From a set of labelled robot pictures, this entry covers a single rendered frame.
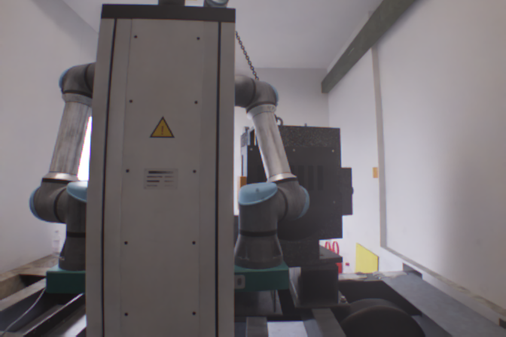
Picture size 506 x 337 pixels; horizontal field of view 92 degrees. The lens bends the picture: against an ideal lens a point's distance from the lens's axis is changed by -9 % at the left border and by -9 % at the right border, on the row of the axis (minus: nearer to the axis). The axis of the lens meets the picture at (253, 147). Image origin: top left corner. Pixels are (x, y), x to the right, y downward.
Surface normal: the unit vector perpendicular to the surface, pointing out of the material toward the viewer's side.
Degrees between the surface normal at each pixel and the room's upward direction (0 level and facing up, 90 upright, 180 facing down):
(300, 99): 90
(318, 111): 90
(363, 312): 90
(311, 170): 90
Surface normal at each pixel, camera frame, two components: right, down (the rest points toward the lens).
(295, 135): 0.23, -0.10
